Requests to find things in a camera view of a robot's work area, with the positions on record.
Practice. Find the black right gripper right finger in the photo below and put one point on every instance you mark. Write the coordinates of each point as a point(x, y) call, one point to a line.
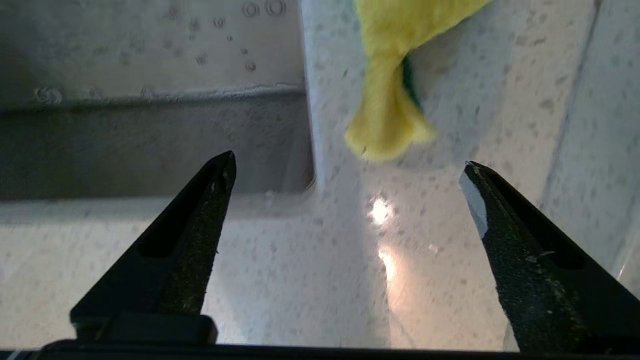
point(545, 290)

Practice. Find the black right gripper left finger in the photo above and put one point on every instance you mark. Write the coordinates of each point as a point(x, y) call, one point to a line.
point(170, 270)

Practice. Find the yellow sponge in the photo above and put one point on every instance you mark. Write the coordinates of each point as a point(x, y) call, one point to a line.
point(385, 100)

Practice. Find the stainless steel sink basin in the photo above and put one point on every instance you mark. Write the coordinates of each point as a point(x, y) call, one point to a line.
point(150, 135)

